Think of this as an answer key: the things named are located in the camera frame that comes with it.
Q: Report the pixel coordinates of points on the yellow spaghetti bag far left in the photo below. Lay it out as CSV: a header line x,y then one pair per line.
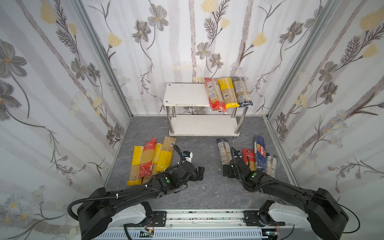
x,y
134,178

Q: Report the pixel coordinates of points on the white slotted cable duct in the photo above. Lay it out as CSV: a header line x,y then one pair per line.
x,y
198,234

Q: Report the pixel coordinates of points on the dark blue Barilla pasta box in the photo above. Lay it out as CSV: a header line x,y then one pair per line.
x,y
260,153

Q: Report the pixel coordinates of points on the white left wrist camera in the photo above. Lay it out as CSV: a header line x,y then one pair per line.
x,y
187,156

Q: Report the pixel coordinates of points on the yellow-end spaghetti bag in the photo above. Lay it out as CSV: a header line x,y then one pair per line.
x,y
228,92

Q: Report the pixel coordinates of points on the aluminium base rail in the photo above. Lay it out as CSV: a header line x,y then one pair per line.
x,y
142,215

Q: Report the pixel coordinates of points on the red spaghetti bag right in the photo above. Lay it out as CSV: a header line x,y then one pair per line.
x,y
249,158

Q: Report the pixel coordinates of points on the yellow Pastatime spaghetti bag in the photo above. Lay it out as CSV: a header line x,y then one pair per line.
x,y
154,163

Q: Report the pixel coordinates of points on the white two-tier shelf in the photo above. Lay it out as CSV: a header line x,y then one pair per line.
x,y
195,95

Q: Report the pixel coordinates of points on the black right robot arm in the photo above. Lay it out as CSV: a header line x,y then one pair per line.
x,y
317,210

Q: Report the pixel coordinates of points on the clear spaghetti bag far right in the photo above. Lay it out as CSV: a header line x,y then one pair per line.
x,y
271,165

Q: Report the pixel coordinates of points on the dark blue clear spaghetti bag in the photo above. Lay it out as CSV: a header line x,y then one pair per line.
x,y
241,91

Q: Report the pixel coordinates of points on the clear spaghetti bag blue end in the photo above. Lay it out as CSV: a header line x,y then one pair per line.
x,y
224,150

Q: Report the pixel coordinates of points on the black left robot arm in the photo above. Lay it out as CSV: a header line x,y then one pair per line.
x,y
97,212

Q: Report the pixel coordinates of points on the red spaghetti bag with label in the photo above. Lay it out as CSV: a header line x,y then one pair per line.
x,y
215,96

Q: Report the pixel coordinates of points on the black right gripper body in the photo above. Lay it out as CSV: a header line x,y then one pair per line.
x,y
231,169

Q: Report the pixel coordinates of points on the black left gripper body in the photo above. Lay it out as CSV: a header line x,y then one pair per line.
x,y
196,173

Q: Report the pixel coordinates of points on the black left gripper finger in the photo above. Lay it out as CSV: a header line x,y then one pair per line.
x,y
199,179
200,172

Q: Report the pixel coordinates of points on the brown and yellow spaghetti pack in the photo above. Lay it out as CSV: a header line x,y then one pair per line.
x,y
166,154

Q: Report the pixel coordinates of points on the red clear spaghetti bag left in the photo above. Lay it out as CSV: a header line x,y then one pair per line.
x,y
147,158

